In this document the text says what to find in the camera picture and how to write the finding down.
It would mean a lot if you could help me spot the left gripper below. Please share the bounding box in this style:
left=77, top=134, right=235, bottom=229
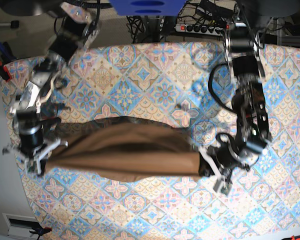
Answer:
left=198, top=144, right=251, bottom=194

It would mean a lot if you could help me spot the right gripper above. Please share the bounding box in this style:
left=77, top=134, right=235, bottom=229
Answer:
left=2, top=128, right=68, bottom=177

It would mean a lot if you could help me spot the brown t-shirt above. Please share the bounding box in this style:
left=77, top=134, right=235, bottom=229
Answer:
left=45, top=116, right=202, bottom=183

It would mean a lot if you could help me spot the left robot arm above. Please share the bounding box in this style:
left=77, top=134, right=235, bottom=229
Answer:
left=198, top=15, right=272, bottom=195

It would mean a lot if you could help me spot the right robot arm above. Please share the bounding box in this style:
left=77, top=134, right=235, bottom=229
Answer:
left=2, top=0, right=102, bottom=176

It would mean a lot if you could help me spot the white floor vent box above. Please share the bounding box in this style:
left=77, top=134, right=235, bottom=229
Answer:
left=2, top=213, right=40, bottom=240

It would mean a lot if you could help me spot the orange black spring clamp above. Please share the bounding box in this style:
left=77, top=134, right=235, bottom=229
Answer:
left=29, top=226, right=52, bottom=238

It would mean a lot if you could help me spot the patterned tablecloth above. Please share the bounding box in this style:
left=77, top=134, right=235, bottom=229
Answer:
left=16, top=42, right=300, bottom=240

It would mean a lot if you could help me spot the red black clamp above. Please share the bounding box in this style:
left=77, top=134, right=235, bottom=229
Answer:
left=0, top=61, right=12, bottom=82

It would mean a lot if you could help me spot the red clamp bottom edge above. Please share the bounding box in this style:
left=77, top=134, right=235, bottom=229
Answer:
left=288, top=235, right=300, bottom=240

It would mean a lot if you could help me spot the black power strip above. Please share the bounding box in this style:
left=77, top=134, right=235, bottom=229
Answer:
left=174, top=23, right=223, bottom=37

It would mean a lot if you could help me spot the black floor block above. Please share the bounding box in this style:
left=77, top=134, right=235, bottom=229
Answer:
left=10, top=20, right=20, bottom=29

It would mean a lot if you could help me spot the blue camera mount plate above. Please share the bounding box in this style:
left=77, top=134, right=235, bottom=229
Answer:
left=109, top=0, right=186, bottom=16

